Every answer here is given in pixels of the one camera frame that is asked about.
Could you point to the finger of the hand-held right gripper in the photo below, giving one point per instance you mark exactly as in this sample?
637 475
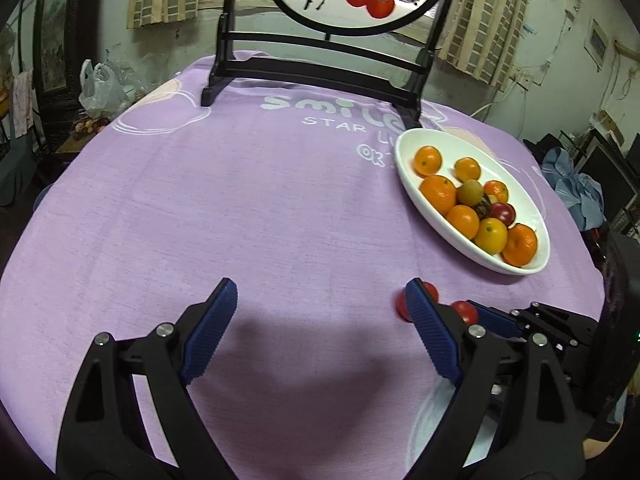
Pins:
495 320
505 380

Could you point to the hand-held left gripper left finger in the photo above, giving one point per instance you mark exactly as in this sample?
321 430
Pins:
210 332

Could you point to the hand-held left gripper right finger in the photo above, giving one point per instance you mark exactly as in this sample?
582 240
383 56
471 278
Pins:
432 332

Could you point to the red cherry tomato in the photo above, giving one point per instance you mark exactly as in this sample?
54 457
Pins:
401 306
465 312

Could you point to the large orange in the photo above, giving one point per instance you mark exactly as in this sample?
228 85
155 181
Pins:
437 193
521 245

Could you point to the yellow-orange tomato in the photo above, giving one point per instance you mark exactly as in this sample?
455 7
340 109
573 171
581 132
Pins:
491 236

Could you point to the greenish orange mandarin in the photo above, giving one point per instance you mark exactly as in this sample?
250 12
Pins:
462 221

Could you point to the dark red tomato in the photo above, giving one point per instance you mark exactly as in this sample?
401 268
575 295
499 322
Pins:
505 213

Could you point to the dark purple fruit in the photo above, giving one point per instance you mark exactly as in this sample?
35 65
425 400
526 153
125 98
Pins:
482 208

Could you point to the white oval plate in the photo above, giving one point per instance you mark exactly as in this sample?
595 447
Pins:
525 200

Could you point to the small yellow-green fruit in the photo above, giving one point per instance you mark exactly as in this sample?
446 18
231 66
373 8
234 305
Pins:
470 192

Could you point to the blue cloth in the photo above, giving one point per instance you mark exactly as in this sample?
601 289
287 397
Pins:
575 190

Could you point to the purple printed tablecloth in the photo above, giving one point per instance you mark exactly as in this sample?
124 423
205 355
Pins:
200 210

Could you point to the black computer monitor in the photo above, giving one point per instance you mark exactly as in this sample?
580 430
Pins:
607 175

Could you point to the small orange mandarin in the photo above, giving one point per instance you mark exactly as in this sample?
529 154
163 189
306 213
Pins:
497 190
467 169
427 160

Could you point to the white plastic bag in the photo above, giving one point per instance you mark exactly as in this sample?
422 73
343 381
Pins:
102 90

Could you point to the round painted screen on stand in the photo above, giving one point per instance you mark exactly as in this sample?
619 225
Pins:
320 67

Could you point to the pink hanging cloth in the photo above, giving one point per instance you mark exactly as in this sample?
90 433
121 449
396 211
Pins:
21 105

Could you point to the dark framed picture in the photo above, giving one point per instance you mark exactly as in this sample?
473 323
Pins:
57 35

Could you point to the small wall picture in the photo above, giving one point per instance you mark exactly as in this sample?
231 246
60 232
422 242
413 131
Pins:
596 42

